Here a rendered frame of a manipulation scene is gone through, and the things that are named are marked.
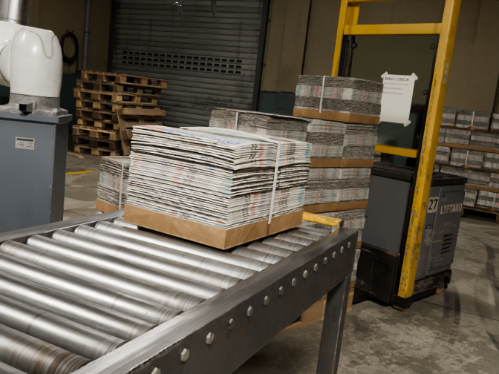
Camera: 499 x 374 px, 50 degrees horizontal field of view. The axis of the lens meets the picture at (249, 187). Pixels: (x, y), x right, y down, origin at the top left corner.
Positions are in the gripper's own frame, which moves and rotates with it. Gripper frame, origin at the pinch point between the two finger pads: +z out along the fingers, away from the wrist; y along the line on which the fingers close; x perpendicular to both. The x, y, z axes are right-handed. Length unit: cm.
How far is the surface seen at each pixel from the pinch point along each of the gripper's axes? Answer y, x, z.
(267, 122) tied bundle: 19, -29, 43
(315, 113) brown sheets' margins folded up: 53, 19, 65
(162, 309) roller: -25, -176, 1
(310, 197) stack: 36, -23, 89
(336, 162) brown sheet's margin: 55, -9, 80
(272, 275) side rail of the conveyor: -6, -161, 13
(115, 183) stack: -47, -46, 47
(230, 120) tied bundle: 5.3, -10.7, 46.2
